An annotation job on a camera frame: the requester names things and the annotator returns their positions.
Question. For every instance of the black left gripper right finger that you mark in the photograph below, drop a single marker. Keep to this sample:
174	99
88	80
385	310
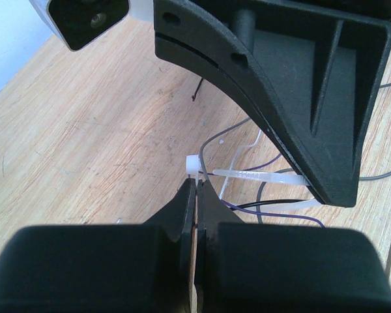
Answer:
243	267

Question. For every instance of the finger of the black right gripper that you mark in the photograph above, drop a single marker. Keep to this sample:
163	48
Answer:
352	44
273	85

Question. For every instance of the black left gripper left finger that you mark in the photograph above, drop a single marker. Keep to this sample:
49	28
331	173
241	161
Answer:
104	267

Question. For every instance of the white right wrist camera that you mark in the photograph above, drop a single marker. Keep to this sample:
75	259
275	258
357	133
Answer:
79	22

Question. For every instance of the white zip tie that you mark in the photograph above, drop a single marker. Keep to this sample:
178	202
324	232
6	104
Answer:
239	191

